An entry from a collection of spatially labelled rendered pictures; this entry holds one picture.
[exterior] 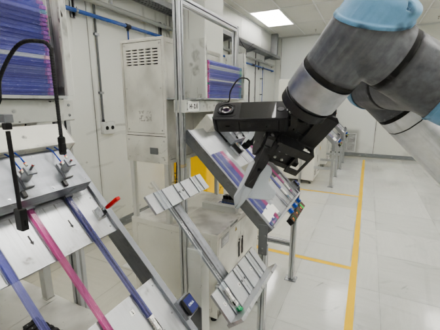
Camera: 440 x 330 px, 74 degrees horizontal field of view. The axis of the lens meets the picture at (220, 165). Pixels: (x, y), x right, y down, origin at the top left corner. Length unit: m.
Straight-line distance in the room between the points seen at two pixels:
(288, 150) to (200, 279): 0.80
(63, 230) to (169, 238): 1.09
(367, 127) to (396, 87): 7.65
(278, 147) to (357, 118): 7.60
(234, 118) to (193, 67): 1.33
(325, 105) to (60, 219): 0.75
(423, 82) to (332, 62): 0.10
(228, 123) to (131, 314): 0.61
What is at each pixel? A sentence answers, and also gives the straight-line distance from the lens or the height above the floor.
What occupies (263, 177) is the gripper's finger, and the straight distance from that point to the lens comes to 0.48.
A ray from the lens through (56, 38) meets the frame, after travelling 1.11.
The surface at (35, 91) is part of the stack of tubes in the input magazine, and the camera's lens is 0.99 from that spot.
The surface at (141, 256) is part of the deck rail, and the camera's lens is 0.96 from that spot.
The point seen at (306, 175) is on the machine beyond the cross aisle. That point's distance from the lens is 5.15.
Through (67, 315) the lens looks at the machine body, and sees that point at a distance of 1.31.
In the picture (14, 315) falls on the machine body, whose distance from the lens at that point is 1.40.
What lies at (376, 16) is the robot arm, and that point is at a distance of 0.36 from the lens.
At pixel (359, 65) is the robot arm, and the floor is 1.41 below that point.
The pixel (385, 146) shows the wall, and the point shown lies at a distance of 8.11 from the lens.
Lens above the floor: 1.37
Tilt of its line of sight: 12 degrees down
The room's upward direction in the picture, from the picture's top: straight up
